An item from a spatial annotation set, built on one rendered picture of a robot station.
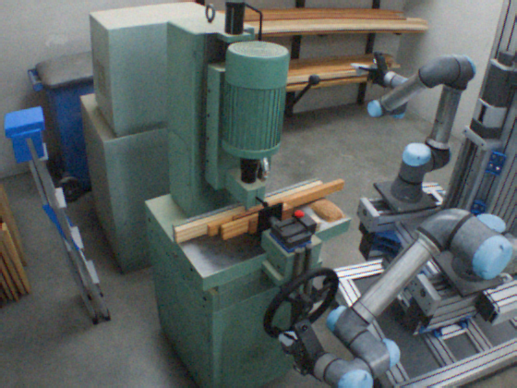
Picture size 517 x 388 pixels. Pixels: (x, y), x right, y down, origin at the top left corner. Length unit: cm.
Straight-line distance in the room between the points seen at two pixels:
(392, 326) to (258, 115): 136
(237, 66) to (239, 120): 16
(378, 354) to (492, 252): 38
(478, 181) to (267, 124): 87
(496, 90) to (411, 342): 123
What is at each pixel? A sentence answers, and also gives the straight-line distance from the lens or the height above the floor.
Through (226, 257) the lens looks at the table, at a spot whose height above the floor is 90.
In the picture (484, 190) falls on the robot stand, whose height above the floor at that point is 103.
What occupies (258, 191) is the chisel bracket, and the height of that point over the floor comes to 106.
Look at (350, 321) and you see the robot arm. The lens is 116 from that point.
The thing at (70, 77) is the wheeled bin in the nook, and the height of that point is 94.
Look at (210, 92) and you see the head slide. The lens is 136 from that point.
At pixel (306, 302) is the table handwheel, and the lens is 135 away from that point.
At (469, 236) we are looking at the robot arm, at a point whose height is 122.
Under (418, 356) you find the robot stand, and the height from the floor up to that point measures 21.
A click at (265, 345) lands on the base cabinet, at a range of 182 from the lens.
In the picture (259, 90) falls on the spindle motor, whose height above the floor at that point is 141.
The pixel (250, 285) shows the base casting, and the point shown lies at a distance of 146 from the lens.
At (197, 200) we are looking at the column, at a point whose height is 91.
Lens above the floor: 184
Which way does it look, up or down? 35 degrees down
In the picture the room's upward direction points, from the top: 5 degrees clockwise
